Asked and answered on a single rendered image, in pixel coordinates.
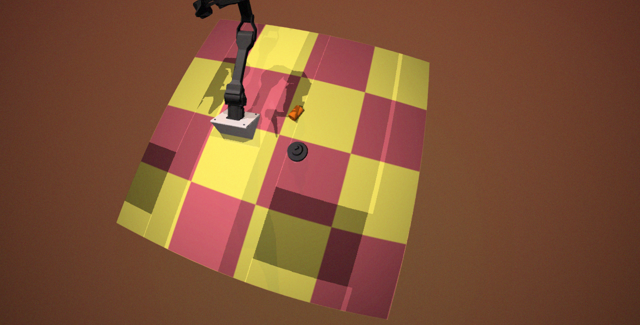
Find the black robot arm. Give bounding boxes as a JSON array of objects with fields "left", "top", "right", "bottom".
[{"left": 224, "top": 0, "right": 257, "bottom": 121}]

